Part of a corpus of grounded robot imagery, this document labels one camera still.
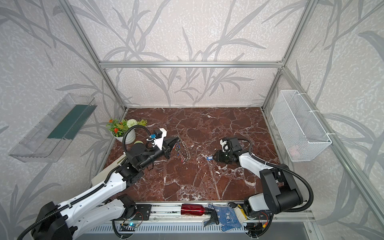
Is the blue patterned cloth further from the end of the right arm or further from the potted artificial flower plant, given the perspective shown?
the potted artificial flower plant

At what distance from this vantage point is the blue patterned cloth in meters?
0.70

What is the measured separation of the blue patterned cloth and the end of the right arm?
0.76ft

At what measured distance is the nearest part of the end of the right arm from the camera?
2.19ft
